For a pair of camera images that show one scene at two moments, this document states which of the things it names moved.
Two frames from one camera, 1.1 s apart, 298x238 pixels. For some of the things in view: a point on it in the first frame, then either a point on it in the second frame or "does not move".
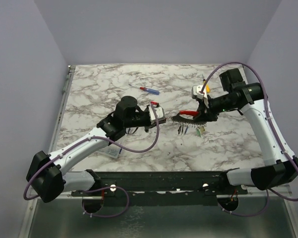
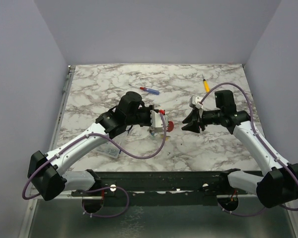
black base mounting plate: [161, 188] does not move
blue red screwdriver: [148, 90] does not move
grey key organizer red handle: [188, 121] -> [170, 126]
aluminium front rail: [233, 196] does not move
